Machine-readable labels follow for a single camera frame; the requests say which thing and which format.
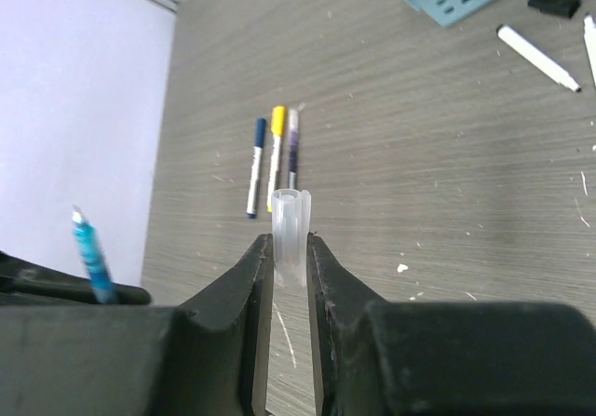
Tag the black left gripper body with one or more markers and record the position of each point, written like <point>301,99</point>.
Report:
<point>26,283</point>

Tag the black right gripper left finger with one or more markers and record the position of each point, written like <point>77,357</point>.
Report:
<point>206,356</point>

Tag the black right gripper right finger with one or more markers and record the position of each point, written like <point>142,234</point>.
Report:
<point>376,357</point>

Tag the teal pen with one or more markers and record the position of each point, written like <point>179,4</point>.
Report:
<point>92,257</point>

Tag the white marker with blue end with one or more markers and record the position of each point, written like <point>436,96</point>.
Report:
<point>258,147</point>

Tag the white marker with yellow end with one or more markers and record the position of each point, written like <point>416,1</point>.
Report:
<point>277,129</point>

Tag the purple pen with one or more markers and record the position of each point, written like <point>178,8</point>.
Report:
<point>294,136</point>

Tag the short white pen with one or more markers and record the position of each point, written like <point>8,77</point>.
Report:
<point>537,58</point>

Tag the small black pen cap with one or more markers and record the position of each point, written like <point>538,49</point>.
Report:
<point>565,9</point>

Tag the white pen with black end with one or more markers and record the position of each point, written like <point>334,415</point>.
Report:
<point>590,43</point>

